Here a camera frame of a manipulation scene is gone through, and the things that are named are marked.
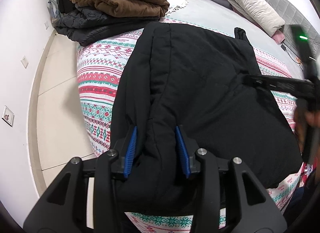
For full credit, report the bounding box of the grey bed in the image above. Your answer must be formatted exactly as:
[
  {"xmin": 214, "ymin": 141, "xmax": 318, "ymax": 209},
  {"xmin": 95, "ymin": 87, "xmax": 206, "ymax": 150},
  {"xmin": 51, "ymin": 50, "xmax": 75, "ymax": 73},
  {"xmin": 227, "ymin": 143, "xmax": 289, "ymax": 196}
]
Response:
[{"xmin": 160, "ymin": 0, "xmax": 304, "ymax": 73}]

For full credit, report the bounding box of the cream pillow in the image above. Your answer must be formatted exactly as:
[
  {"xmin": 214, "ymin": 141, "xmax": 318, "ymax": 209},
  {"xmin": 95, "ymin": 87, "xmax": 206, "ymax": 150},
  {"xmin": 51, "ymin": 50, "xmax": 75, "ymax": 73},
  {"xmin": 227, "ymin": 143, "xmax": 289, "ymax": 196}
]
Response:
[{"xmin": 218, "ymin": 0, "xmax": 285, "ymax": 36}]

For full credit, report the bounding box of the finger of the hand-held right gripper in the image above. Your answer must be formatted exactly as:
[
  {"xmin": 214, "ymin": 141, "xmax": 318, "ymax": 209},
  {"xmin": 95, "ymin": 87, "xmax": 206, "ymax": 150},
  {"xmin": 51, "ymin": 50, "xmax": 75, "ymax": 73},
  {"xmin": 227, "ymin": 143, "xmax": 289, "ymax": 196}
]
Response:
[{"xmin": 241, "ymin": 74, "xmax": 316, "ymax": 99}]

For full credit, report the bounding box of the red green patterned blanket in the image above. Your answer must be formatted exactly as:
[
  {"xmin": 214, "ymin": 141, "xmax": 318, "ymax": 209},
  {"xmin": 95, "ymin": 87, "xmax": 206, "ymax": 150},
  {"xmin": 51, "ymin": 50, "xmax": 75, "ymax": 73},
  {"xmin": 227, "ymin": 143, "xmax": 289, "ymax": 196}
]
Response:
[{"xmin": 76, "ymin": 0, "xmax": 313, "ymax": 231}]

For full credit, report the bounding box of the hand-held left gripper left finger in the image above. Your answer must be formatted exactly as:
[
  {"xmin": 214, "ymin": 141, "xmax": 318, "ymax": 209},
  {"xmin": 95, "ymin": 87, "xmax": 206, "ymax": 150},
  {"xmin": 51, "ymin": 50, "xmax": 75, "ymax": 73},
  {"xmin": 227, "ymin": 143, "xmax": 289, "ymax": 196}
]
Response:
[{"xmin": 23, "ymin": 126, "xmax": 138, "ymax": 233}]

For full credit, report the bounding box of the grey quilted headboard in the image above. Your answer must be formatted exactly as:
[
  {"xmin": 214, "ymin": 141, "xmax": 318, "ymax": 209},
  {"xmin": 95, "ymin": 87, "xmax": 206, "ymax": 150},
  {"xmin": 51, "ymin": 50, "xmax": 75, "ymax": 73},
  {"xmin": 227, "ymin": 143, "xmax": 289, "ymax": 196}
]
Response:
[{"xmin": 226, "ymin": 0, "xmax": 320, "ymax": 58}]

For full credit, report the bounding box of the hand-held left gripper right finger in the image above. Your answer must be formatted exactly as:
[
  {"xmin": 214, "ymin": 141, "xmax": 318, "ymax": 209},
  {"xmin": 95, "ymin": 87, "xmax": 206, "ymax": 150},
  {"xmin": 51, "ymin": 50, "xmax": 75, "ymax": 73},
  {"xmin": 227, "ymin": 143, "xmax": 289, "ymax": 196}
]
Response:
[{"xmin": 174, "ymin": 125, "xmax": 288, "ymax": 233}]

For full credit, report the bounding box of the black charging cable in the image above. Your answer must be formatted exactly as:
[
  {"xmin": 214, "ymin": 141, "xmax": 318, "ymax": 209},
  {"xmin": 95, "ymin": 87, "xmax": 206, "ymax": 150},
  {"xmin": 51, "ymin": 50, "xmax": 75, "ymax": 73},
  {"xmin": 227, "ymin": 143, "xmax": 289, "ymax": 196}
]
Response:
[{"xmin": 285, "ymin": 46, "xmax": 304, "ymax": 69}]

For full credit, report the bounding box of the person's right hand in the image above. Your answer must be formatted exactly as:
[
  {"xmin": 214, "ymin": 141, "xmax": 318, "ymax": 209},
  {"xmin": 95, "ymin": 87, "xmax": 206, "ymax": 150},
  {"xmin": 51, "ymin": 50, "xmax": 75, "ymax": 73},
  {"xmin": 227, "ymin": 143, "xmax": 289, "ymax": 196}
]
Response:
[{"xmin": 293, "ymin": 105, "xmax": 316, "ymax": 149}]

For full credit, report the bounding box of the small pink pillow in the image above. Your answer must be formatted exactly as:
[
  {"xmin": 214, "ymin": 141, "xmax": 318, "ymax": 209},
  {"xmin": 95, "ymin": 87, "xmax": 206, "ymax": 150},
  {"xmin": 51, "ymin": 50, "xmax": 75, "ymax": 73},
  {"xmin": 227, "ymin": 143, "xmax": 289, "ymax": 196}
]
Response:
[{"xmin": 271, "ymin": 29, "xmax": 287, "ymax": 44}]

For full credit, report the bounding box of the black quilted jacket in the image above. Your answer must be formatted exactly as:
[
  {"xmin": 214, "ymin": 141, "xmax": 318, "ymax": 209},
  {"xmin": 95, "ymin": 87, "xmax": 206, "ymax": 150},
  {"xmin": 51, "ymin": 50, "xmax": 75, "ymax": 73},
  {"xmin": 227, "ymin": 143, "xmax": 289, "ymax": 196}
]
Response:
[{"xmin": 111, "ymin": 21, "xmax": 303, "ymax": 215}]

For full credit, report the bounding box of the dark grey quilted jacket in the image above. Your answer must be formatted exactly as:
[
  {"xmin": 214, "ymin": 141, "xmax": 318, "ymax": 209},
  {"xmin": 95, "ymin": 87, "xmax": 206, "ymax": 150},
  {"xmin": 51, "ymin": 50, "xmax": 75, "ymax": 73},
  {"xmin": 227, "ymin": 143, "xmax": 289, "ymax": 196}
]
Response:
[{"xmin": 54, "ymin": 6, "xmax": 160, "ymax": 47}]

